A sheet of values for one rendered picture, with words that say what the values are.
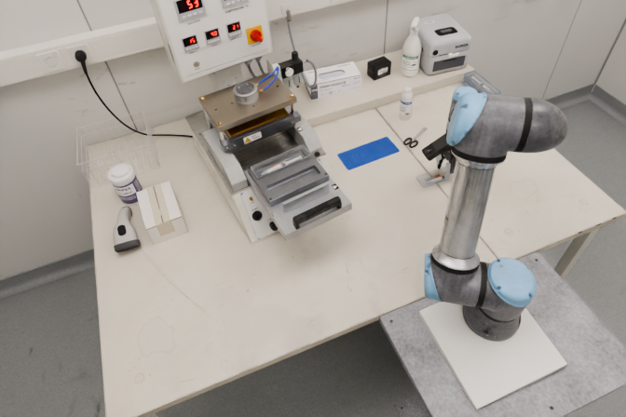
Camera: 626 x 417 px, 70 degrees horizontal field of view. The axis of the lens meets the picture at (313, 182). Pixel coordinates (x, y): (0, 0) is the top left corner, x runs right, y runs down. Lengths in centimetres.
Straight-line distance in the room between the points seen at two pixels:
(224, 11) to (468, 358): 121
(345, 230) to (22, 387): 163
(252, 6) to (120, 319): 104
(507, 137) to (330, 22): 123
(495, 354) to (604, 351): 30
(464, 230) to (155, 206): 101
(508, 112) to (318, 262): 76
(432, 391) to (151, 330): 80
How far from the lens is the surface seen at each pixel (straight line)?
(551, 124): 101
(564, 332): 147
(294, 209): 130
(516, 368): 136
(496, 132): 98
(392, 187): 165
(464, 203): 106
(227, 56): 154
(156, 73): 195
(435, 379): 131
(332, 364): 210
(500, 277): 118
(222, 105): 147
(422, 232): 153
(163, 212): 157
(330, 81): 194
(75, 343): 247
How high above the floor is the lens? 197
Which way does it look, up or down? 47 degrees down
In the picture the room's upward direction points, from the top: 5 degrees counter-clockwise
